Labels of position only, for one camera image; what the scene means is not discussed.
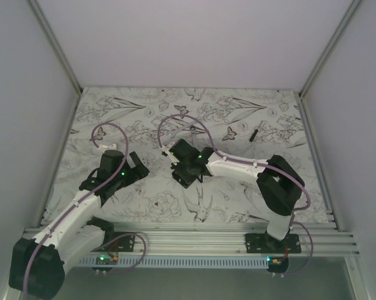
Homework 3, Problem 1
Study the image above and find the black fuse box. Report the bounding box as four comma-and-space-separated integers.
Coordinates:
171, 171, 201, 189

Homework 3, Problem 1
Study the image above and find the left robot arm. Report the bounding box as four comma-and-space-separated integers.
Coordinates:
8, 149, 150, 299

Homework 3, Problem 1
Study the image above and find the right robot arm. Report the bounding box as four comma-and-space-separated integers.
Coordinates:
161, 139, 305, 253

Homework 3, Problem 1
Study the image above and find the open end wrench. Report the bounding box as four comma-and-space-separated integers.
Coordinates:
166, 118, 205, 137

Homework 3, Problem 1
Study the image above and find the floral table mat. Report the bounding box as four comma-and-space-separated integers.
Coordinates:
44, 87, 328, 223

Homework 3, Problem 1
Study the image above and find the left controller board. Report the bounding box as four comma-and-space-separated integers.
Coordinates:
96, 254, 118, 266

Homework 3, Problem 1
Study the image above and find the controller board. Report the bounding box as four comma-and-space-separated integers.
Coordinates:
267, 256, 288, 266
96, 254, 118, 266

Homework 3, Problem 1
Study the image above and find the right controller board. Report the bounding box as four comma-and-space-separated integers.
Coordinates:
267, 256, 288, 266

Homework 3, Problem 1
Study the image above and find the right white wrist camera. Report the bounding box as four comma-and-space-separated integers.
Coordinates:
161, 146, 179, 165

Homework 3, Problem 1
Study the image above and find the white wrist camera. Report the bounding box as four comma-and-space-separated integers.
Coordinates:
161, 146, 179, 165
98, 144, 117, 152

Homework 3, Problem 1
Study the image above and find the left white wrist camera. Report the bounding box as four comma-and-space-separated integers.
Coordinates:
98, 144, 117, 152

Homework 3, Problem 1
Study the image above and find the ratchet ring wrench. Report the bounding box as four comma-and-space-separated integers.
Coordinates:
190, 125, 198, 148

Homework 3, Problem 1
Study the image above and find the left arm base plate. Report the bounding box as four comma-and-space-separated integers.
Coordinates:
93, 232, 135, 253

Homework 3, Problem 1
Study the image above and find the aluminium rail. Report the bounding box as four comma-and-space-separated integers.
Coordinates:
115, 222, 360, 257

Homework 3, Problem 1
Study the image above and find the black handled tool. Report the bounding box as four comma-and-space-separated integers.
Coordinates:
249, 121, 263, 143

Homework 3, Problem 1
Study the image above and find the perforated cable duct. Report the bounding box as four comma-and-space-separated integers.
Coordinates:
77, 255, 268, 269

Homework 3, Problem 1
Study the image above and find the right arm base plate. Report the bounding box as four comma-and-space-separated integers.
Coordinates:
245, 232, 302, 254

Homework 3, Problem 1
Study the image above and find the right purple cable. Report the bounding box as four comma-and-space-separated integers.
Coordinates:
156, 114, 315, 278

